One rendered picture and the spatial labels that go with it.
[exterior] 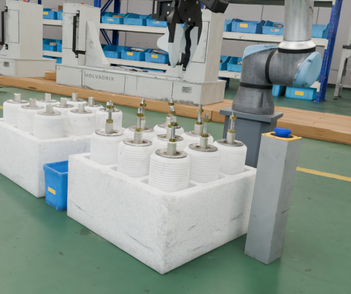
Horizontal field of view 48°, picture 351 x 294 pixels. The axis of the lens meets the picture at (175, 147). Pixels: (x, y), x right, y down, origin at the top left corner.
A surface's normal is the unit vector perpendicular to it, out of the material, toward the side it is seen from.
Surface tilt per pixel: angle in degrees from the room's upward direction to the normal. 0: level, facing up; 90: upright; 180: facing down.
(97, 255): 0
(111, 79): 90
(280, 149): 90
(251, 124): 90
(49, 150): 90
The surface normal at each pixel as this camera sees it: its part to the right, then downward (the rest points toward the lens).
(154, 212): -0.68, 0.11
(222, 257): 0.09, -0.97
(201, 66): -0.45, 0.18
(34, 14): 0.89, 0.18
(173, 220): 0.73, 0.23
